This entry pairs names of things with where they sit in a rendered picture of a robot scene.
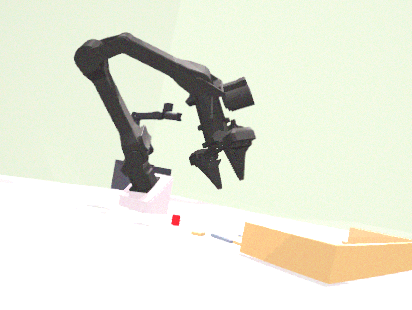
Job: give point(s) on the small red cube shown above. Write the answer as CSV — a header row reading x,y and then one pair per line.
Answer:
x,y
175,220

